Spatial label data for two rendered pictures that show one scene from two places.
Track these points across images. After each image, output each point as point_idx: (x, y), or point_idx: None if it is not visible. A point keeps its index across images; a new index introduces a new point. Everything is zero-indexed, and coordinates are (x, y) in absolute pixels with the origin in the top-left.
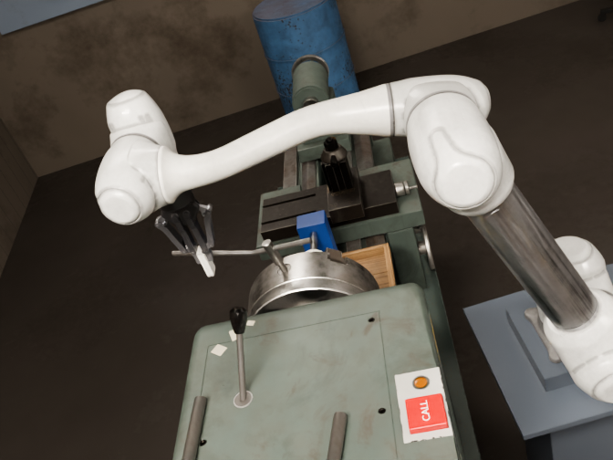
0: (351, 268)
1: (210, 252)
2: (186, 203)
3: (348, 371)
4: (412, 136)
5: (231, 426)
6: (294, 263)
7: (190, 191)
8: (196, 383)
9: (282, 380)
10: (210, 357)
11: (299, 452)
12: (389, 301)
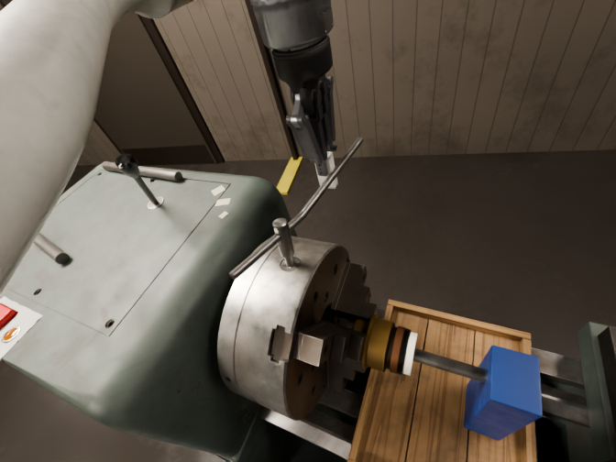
0: (263, 361)
1: (317, 166)
2: (280, 78)
3: (91, 279)
4: None
5: (144, 194)
6: (290, 276)
7: (290, 70)
8: (202, 176)
9: (141, 229)
10: (217, 184)
11: (82, 230)
12: (105, 355)
